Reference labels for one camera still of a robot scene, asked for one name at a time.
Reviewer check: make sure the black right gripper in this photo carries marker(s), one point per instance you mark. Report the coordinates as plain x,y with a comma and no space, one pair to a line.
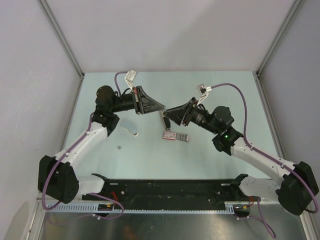
179,114

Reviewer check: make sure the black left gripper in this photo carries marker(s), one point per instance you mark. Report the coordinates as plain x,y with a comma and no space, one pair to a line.
143,103

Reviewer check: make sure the beige and black stapler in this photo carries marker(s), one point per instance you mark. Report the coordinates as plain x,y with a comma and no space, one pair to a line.
166,121

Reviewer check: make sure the red white staple box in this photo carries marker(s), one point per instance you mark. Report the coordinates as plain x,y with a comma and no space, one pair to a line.
173,136

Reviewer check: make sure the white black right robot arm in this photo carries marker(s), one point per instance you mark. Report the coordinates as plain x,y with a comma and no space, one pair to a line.
293,185

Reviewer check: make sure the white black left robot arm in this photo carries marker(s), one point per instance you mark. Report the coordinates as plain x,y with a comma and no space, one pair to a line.
57,177

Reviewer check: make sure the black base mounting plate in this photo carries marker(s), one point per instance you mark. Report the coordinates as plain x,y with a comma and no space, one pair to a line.
217,189

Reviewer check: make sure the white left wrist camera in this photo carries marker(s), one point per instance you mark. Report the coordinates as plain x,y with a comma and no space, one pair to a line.
129,77

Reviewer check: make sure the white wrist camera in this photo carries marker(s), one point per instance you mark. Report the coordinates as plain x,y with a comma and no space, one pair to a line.
204,92
129,77

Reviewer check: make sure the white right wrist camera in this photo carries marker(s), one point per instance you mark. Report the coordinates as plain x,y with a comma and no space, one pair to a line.
204,92

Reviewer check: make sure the aluminium frame rail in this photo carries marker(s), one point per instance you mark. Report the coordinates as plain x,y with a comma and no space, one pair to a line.
50,198

